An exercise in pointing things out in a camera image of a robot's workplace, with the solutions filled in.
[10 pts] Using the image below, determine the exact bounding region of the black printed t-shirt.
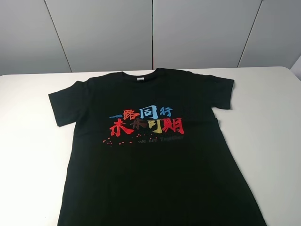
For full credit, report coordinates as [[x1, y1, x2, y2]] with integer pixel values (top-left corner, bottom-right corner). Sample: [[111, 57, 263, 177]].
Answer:
[[48, 68, 266, 226]]

